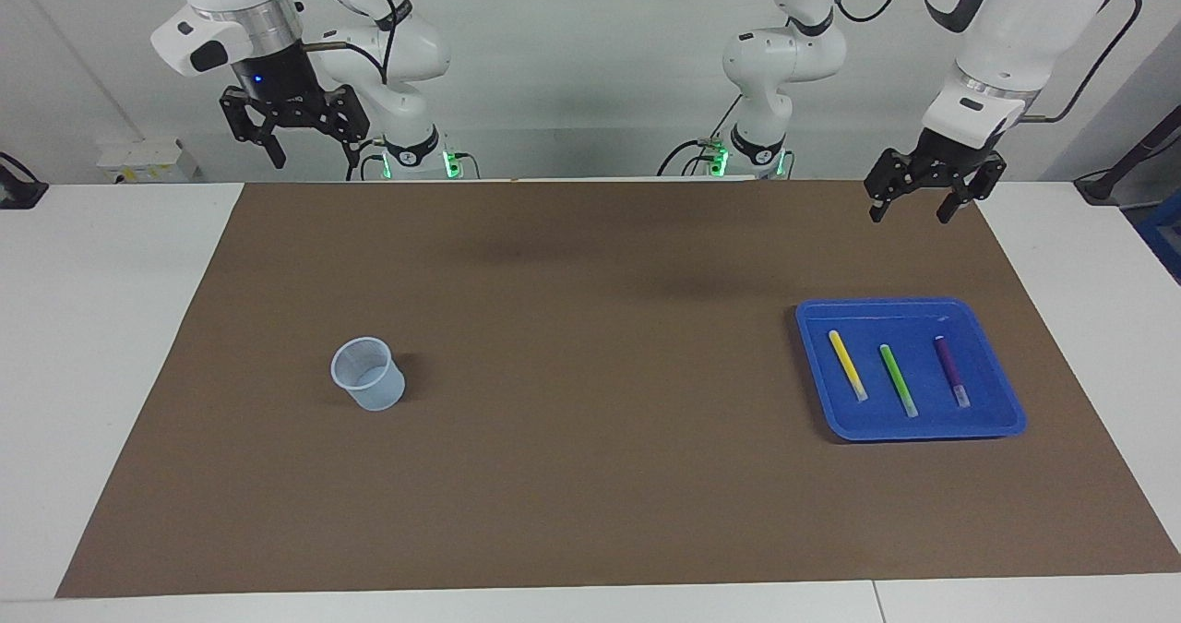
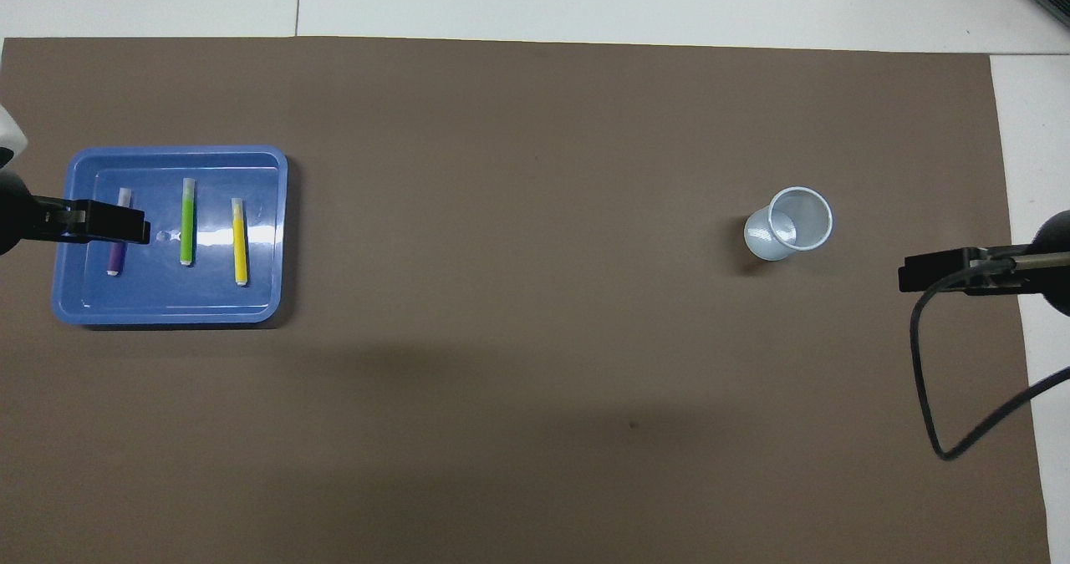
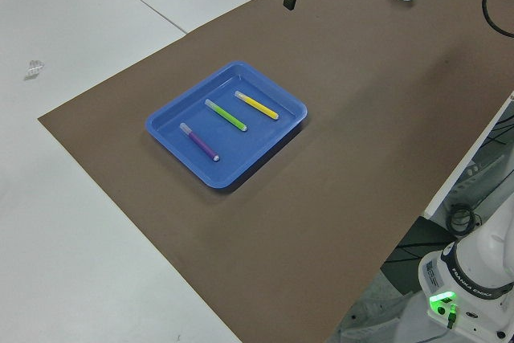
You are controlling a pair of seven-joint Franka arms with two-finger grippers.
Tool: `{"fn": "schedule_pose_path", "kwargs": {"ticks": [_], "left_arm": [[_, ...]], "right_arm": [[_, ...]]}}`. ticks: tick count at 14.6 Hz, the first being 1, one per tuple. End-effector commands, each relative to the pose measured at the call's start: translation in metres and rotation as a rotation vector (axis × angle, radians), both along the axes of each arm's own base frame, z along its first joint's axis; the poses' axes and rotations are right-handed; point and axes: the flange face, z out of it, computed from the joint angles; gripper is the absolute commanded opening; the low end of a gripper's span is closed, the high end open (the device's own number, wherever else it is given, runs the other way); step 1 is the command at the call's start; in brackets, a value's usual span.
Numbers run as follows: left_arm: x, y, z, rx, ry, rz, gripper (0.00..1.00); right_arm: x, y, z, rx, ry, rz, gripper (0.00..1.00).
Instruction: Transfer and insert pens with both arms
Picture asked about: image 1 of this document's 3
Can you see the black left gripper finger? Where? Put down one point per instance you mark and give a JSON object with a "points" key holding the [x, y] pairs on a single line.
{"points": [[877, 209], [948, 208]]}

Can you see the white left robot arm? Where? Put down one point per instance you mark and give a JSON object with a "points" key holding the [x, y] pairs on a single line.
{"points": [[1015, 23]]}

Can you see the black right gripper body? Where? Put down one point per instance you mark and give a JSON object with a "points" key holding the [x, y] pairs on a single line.
{"points": [[277, 97]]}

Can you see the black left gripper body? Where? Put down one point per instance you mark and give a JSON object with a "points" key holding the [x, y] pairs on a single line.
{"points": [[936, 169]]}

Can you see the yellow pen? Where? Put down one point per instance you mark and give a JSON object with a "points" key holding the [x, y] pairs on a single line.
{"points": [[847, 365]]}

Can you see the white wall socket box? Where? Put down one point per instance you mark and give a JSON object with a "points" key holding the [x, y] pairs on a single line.
{"points": [[148, 161]]}

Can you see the blue plastic tray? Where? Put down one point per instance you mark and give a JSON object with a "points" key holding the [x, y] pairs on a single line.
{"points": [[909, 425]]}

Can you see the green pen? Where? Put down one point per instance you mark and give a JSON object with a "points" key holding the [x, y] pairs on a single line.
{"points": [[898, 379]]}

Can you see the black clamp mount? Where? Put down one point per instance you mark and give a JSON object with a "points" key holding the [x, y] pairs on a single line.
{"points": [[17, 191]]}

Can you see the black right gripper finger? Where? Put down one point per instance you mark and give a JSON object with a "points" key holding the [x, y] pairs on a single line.
{"points": [[353, 152], [275, 150]]}

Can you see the black camera stand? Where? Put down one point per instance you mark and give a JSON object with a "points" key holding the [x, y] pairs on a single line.
{"points": [[1103, 185]]}

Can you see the brown table mat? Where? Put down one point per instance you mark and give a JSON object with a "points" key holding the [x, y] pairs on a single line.
{"points": [[590, 475]]}

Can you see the blue crate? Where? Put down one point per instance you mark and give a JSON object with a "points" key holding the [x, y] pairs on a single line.
{"points": [[1164, 235]]}

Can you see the purple pen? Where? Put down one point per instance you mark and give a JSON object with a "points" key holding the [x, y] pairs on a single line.
{"points": [[950, 370]]}

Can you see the translucent plastic cup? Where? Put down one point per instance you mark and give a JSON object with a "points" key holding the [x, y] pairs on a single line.
{"points": [[369, 385]]}

